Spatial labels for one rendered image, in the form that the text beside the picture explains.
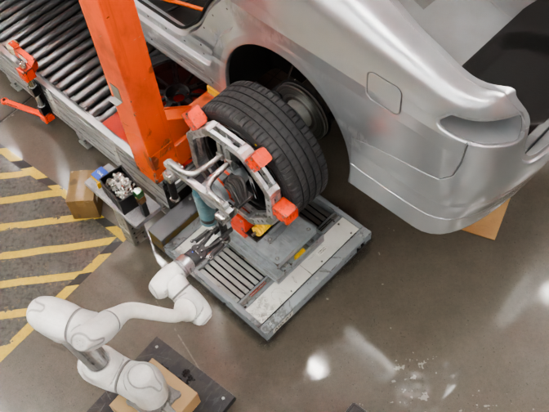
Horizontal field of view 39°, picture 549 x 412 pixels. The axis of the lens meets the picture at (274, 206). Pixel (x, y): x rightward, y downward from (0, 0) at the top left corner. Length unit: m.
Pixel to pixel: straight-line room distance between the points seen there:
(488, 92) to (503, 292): 1.68
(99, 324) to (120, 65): 1.14
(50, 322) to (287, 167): 1.17
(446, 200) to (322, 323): 1.17
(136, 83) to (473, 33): 1.69
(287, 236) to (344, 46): 1.39
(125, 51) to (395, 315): 1.91
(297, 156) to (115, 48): 0.88
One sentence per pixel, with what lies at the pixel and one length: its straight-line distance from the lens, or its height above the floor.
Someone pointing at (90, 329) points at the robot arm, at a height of 1.24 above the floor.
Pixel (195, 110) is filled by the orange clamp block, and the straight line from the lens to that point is 3.44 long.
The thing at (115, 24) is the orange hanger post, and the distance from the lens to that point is 3.22.
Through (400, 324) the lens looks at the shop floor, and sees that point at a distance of 4.06.
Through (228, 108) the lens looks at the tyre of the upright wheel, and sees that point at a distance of 3.35.
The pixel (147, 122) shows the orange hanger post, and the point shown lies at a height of 0.97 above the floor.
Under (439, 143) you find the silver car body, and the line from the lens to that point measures 2.94.
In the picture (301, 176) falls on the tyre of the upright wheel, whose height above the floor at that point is 0.97.
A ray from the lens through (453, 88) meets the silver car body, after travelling 2.77.
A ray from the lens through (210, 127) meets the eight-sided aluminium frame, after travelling 3.35.
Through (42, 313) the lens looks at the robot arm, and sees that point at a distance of 2.88.
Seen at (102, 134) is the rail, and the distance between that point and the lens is 4.46.
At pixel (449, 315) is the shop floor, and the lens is 4.11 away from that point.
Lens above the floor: 3.64
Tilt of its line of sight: 55 degrees down
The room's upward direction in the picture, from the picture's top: 7 degrees counter-clockwise
